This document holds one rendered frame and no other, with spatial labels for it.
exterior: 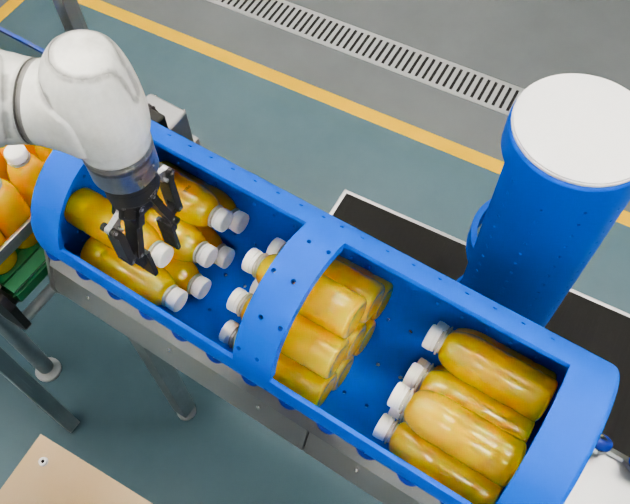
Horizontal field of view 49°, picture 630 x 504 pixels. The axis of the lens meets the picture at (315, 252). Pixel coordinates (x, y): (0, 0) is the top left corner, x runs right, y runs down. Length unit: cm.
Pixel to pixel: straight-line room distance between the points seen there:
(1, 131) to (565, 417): 74
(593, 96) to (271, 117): 153
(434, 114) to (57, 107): 212
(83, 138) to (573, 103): 97
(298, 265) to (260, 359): 14
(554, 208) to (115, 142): 88
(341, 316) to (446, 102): 193
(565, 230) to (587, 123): 21
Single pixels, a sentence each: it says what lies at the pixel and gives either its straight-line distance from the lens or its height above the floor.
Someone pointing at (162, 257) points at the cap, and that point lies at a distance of 113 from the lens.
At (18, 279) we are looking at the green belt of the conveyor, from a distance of 145.
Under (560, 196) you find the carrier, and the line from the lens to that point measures 138.
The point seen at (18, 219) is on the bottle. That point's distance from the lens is 140.
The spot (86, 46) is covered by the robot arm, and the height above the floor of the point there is 155.
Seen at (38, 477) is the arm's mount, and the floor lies 108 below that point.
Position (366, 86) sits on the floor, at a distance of 286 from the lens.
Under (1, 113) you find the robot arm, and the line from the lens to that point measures 85.
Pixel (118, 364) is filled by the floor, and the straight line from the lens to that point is 230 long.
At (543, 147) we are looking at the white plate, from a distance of 138.
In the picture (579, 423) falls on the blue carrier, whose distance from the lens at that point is 92.
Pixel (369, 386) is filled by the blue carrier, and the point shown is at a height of 96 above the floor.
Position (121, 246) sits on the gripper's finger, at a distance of 101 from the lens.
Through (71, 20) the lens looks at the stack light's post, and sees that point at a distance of 172.
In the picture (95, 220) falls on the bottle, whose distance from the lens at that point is 117.
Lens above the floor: 206
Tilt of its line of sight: 60 degrees down
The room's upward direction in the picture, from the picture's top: 2 degrees counter-clockwise
